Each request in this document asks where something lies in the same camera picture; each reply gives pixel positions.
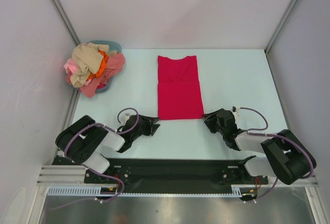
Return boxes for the right corner aluminium post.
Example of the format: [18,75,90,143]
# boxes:
[264,0,299,55]

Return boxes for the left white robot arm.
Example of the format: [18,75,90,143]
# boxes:
[55,115,160,183]

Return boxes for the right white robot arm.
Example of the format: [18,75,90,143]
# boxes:
[202,107,317,185]

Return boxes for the white slotted cable duct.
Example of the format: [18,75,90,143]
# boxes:
[47,184,258,198]

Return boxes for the magenta red t-shirt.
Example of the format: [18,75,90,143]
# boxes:
[157,55,204,120]

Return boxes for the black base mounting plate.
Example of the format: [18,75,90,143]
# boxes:
[53,156,269,195]

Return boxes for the beige t-shirt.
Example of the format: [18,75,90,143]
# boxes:
[70,43,109,88]

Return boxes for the salmon pink t-shirt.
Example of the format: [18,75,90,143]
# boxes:
[66,51,125,98]

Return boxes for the orange t-shirt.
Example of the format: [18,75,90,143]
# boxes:
[85,50,109,85]

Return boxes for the blue plastic laundry basket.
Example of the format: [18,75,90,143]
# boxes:
[90,40,122,93]

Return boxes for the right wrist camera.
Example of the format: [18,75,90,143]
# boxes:
[232,106,241,122]

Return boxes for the corner aluminium post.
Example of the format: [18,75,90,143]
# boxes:
[264,0,299,55]
[51,0,80,45]

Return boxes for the aluminium extrusion rail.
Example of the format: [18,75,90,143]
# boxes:
[37,165,318,187]

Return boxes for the left corner aluminium post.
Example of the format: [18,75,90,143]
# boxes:
[51,0,80,45]

